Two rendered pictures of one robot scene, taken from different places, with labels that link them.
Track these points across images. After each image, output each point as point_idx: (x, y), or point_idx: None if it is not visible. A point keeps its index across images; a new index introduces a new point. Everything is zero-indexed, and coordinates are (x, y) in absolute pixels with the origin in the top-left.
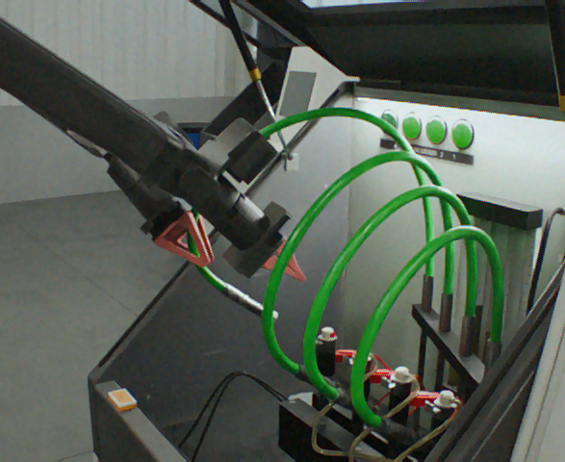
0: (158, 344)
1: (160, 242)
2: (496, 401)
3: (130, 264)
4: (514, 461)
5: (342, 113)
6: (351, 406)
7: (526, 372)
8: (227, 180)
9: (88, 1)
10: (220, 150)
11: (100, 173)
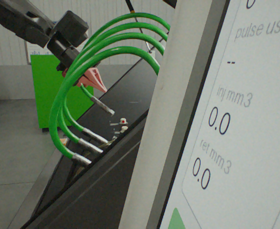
0: (90, 124)
1: (63, 75)
2: (108, 154)
3: None
4: (125, 201)
5: (137, 14)
6: (88, 150)
7: (134, 138)
8: (65, 40)
9: None
10: (56, 24)
11: None
